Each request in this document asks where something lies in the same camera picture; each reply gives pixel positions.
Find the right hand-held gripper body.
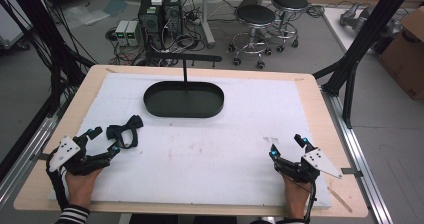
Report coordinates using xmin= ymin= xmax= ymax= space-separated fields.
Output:
xmin=273 ymin=147 xmax=344 ymax=184

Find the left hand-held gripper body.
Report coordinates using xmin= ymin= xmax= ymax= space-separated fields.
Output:
xmin=45 ymin=135 xmax=113 ymax=177

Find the black bow tie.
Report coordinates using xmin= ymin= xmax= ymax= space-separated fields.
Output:
xmin=105 ymin=114 xmax=145 ymax=150

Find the black jewelry stand with tray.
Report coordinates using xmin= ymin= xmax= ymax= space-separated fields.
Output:
xmin=142 ymin=53 xmax=225 ymax=119

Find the person's right hand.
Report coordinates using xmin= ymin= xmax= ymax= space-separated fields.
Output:
xmin=282 ymin=174 xmax=312 ymax=220

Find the person's left hand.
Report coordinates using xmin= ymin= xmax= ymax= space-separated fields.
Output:
xmin=63 ymin=167 xmax=104 ymax=210

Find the white foam mat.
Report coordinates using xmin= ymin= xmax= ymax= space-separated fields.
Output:
xmin=48 ymin=72 xmax=333 ymax=209

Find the white power supply unit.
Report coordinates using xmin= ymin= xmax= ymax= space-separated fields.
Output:
xmin=115 ymin=19 xmax=130 ymax=47
xmin=125 ymin=19 xmax=142 ymax=48

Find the black round stool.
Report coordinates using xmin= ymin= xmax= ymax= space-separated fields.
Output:
xmin=270 ymin=0 xmax=310 ymax=53
xmin=228 ymin=4 xmax=277 ymax=70

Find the black computer tower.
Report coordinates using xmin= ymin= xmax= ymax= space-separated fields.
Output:
xmin=137 ymin=0 xmax=165 ymax=50
xmin=162 ymin=0 xmax=184 ymax=38

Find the cardboard box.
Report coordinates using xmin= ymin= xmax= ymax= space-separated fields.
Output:
xmin=377 ymin=6 xmax=424 ymax=101

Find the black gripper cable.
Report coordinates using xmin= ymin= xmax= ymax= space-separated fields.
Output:
xmin=45 ymin=152 xmax=70 ymax=211
xmin=278 ymin=170 xmax=318 ymax=224

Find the black metal frame stand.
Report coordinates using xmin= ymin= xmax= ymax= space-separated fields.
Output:
xmin=312 ymin=0 xmax=418 ymax=130
xmin=0 ymin=0 xmax=98 ymax=182

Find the tangle of floor cables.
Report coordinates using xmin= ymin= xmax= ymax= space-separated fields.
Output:
xmin=105 ymin=0 xmax=214 ymax=67

